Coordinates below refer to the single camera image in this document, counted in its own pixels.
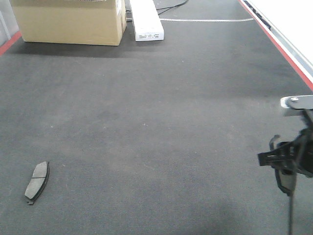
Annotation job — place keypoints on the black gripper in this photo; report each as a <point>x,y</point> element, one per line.
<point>282,155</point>

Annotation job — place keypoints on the grey brake pad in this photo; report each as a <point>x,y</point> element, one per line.
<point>37,182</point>
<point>286,181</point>

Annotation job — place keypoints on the long white box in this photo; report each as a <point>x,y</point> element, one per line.
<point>146,22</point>

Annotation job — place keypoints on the large cardboard box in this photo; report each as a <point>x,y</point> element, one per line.
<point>88,22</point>

